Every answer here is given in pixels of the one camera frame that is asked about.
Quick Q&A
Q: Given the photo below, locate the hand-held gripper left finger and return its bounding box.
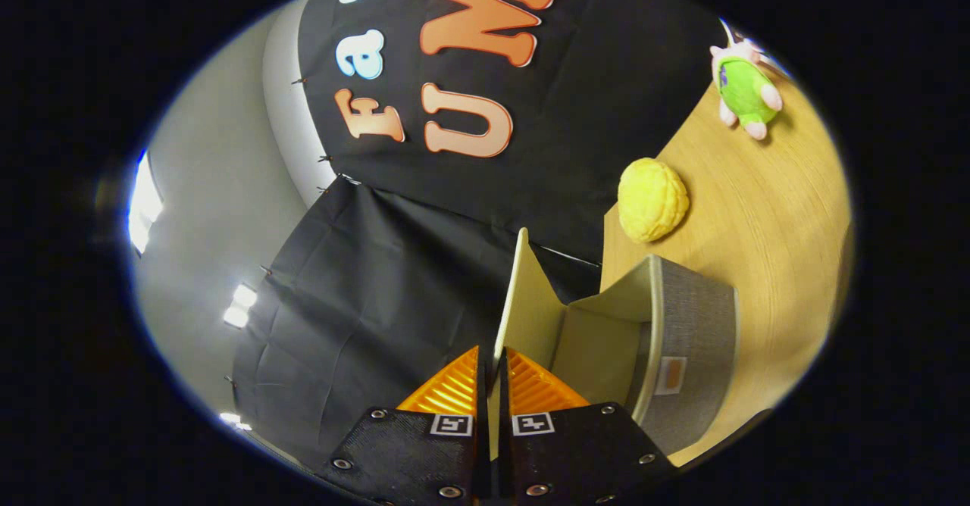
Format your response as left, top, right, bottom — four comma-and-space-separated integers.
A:
314, 345, 492, 506

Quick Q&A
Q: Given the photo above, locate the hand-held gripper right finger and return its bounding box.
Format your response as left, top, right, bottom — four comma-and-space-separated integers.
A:
496, 347, 677, 506

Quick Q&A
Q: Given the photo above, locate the grey fabric storage box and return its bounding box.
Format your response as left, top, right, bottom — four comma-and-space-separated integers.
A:
491, 227, 740, 461

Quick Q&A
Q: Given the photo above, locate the black backdrop cloth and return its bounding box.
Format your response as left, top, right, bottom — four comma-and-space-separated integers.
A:
231, 0, 728, 469

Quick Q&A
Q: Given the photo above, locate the yellow round plush toy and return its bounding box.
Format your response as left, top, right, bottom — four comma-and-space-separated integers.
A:
618, 158, 690, 243

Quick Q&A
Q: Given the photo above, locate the row of small cloth clips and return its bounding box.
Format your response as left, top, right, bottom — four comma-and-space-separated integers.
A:
258, 74, 357, 276

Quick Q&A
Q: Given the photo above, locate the large ceiling light panel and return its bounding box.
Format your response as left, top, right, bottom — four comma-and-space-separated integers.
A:
127, 150, 164, 257

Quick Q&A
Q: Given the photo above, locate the green and pink plush toy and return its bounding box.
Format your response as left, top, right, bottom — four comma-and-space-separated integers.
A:
710, 40, 784, 141

